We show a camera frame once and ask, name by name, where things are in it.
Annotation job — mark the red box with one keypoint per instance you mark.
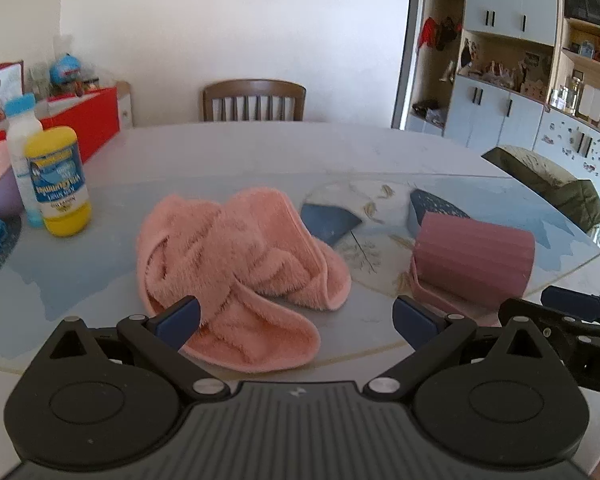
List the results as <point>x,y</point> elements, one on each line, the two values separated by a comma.
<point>87,117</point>

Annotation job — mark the wooden chair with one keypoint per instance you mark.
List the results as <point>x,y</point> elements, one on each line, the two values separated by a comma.
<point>252,91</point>

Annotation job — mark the pink fluffy towel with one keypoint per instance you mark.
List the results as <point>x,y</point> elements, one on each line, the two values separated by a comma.
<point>240,270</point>

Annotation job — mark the yellow bottle with blue label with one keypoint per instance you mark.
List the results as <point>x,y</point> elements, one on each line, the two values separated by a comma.
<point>60,180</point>

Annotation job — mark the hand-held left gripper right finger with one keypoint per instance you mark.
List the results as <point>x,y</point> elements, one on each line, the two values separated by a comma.
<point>414,321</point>

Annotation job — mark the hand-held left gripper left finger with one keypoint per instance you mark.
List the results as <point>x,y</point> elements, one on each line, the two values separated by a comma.
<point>180,319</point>

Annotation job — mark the white wall cabinet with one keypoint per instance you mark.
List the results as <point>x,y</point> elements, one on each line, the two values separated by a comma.
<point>500,15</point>

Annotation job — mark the blue ball toy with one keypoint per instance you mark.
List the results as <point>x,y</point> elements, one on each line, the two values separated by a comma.
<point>66,70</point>

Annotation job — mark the printed red gift bag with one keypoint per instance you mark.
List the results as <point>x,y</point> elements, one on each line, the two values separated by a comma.
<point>0,82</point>

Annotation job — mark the white bottle with blue cap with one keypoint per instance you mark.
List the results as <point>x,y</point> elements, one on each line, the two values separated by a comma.
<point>20,140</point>

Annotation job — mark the red hanging ornament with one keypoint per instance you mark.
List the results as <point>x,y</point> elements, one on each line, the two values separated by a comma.
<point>430,32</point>

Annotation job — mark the pink ribbed cup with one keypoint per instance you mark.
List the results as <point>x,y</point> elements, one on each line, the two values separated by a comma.
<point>472,260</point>

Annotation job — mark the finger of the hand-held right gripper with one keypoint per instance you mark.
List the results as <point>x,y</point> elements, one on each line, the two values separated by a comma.
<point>580,302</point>
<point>545,317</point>

